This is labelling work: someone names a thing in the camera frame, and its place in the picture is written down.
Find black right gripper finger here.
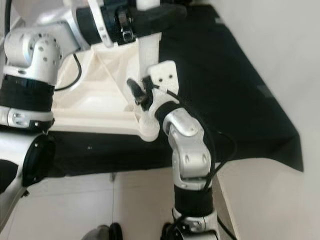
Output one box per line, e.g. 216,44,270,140
126,78,146,108

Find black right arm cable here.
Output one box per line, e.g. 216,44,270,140
150,85,238,240

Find white plastic table leg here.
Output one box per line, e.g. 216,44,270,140
130,0,163,126

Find black tablecloth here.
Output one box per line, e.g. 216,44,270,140
0,2,305,178

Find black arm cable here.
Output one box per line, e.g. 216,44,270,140
150,85,238,240
4,0,84,92

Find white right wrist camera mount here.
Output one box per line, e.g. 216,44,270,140
142,60,181,126

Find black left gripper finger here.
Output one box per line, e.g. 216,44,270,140
132,4,188,39

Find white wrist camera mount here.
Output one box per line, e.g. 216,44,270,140
142,60,181,126
87,0,111,48

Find grey tape piece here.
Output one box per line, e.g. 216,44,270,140
255,84,273,99

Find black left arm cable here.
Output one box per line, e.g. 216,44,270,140
4,0,84,92

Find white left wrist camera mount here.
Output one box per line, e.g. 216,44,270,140
87,0,111,48

